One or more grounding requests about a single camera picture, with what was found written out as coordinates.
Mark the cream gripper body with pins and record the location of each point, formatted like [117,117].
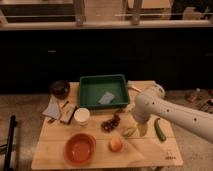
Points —
[142,129]

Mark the yellow banana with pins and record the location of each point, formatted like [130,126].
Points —
[129,131]

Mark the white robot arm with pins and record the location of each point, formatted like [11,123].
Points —
[151,101]

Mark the red bowl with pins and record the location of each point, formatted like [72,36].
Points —
[79,149]

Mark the dark brown bowl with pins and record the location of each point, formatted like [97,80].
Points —
[60,89]

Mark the green cucumber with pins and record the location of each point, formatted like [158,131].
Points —
[160,134]

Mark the orange fruit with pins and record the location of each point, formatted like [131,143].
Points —
[115,144]

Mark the dark grape bunch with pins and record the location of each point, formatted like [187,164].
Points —
[110,124]

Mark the white cup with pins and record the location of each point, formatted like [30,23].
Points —
[82,116]

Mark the green plastic tray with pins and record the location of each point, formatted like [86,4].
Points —
[93,88]

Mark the brown wooden block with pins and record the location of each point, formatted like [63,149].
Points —
[67,113]

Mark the grey folded cloth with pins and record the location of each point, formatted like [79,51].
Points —
[52,109]

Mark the black stand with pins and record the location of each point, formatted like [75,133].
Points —
[9,144]

